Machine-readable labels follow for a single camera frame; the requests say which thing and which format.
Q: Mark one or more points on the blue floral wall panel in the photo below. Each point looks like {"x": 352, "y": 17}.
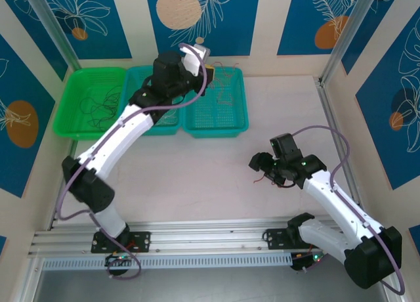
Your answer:
{"x": 415, "y": 238}
{"x": 387, "y": 29}
{"x": 2, "y": 246}
{"x": 98, "y": 36}
{"x": 229, "y": 26}
{"x": 387, "y": 144}
{"x": 302, "y": 19}
{"x": 29, "y": 36}
{"x": 19, "y": 85}

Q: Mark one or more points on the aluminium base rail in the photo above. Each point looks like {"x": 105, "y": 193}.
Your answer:
{"x": 203, "y": 231}

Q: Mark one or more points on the small black controller board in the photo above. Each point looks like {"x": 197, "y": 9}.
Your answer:
{"x": 119, "y": 260}
{"x": 306, "y": 261}

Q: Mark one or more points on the teal plastic mesh basket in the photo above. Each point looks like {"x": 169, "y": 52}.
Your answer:
{"x": 213, "y": 118}
{"x": 136, "y": 78}

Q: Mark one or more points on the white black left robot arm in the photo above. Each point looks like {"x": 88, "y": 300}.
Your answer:
{"x": 115, "y": 144}

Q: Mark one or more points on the aluminium frame post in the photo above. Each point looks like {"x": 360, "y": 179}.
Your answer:
{"x": 54, "y": 26}
{"x": 348, "y": 29}

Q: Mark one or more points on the green plastic mesh basket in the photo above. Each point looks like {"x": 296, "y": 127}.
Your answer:
{"x": 69, "y": 118}

